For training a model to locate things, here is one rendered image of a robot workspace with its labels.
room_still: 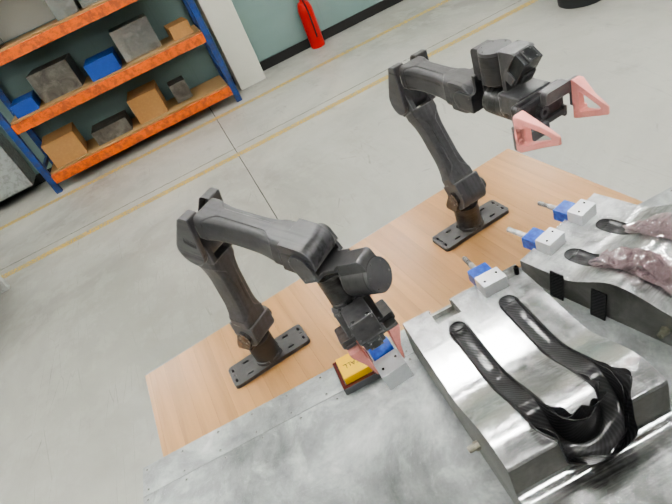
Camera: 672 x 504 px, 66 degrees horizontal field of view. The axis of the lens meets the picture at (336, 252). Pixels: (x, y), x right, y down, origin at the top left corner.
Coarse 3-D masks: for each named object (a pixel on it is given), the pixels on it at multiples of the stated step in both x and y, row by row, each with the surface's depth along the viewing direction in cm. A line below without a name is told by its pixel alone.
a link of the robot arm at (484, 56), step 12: (480, 48) 89; (492, 48) 87; (480, 60) 88; (492, 60) 86; (480, 72) 91; (492, 72) 88; (480, 84) 94; (492, 84) 89; (456, 96) 98; (468, 96) 95; (480, 96) 95; (468, 108) 97; (480, 108) 96
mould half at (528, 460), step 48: (528, 288) 99; (432, 336) 99; (480, 336) 95; (576, 336) 88; (480, 384) 88; (528, 384) 82; (576, 384) 77; (480, 432) 77; (528, 432) 74; (528, 480) 74; (576, 480) 74; (624, 480) 72
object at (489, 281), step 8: (464, 256) 111; (472, 264) 109; (480, 264) 107; (472, 272) 106; (480, 272) 105; (488, 272) 102; (496, 272) 102; (472, 280) 106; (480, 280) 101; (488, 280) 101; (496, 280) 100; (504, 280) 100; (480, 288) 102; (488, 288) 100; (496, 288) 101; (504, 288) 102; (488, 296) 101
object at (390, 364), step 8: (384, 344) 94; (376, 352) 94; (384, 352) 93; (392, 352) 91; (376, 360) 91; (384, 360) 91; (392, 360) 90; (400, 360) 90; (376, 368) 90; (384, 368) 90; (392, 368) 89; (400, 368) 89; (408, 368) 90; (384, 376) 89; (392, 376) 90; (400, 376) 91; (408, 376) 92; (392, 384) 92
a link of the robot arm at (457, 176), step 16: (416, 96) 119; (432, 96) 119; (416, 112) 119; (432, 112) 120; (416, 128) 123; (432, 128) 120; (432, 144) 121; (448, 144) 121; (448, 160) 121; (464, 160) 122; (448, 176) 122; (464, 176) 122; (448, 192) 126; (464, 192) 121; (480, 192) 123; (464, 208) 124
